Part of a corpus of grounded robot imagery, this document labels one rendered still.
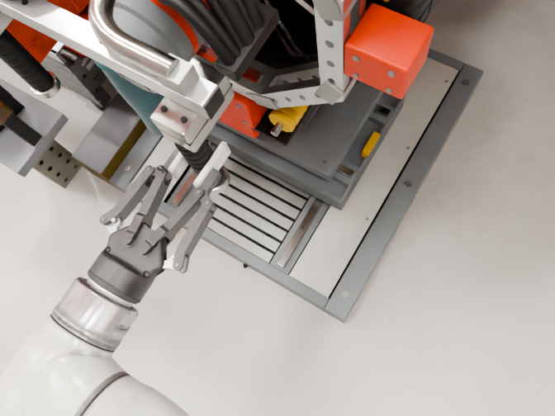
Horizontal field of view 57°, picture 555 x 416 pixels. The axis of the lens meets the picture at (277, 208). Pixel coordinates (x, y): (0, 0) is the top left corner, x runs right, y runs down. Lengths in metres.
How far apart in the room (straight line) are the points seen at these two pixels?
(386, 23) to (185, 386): 1.11
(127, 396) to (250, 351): 0.87
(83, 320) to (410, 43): 0.51
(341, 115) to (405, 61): 0.72
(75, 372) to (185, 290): 0.92
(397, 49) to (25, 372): 0.58
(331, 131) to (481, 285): 0.58
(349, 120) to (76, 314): 0.93
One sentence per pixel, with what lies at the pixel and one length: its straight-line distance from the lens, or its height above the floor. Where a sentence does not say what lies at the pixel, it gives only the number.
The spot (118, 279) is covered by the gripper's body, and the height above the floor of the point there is 0.86.
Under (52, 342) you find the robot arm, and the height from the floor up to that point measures 0.88.
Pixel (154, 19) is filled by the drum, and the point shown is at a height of 0.91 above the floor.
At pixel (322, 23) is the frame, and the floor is 0.91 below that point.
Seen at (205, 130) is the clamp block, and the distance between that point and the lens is 0.61.
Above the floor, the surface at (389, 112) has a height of 0.18.
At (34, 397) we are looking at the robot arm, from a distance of 0.66.
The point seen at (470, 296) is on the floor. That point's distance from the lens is 1.50.
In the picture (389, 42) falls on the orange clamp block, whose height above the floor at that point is 0.88.
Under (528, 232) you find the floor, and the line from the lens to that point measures 1.58.
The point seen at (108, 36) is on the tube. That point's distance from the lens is 0.60.
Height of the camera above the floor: 1.45
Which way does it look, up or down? 71 degrees down
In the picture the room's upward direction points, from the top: 22 degrees counter-clockwise
